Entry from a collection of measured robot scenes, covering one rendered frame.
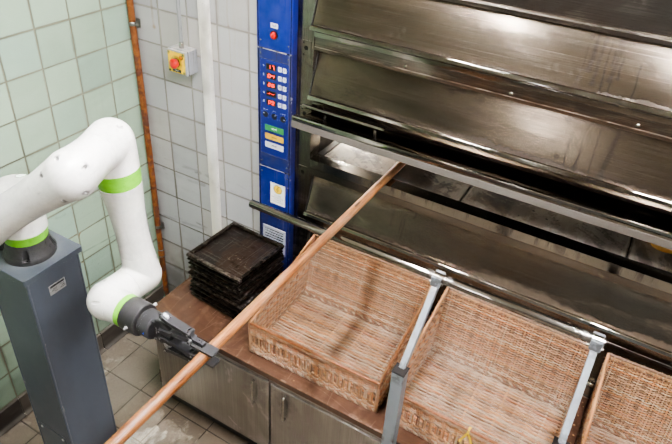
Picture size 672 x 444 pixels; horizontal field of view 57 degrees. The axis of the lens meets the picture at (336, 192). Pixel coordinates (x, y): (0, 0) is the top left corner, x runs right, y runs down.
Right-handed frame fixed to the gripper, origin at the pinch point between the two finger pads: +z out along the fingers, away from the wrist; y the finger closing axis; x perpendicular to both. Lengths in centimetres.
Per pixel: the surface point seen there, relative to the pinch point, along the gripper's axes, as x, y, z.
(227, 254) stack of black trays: -72, 40, -52
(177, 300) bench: -57, 62, -68
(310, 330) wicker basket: -73, 61, -12
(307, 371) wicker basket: -52, 57, 0
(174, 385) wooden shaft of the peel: 12.4, -1.2, 1.2
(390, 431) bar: -41, 51, 38
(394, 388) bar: -41, 31, 37
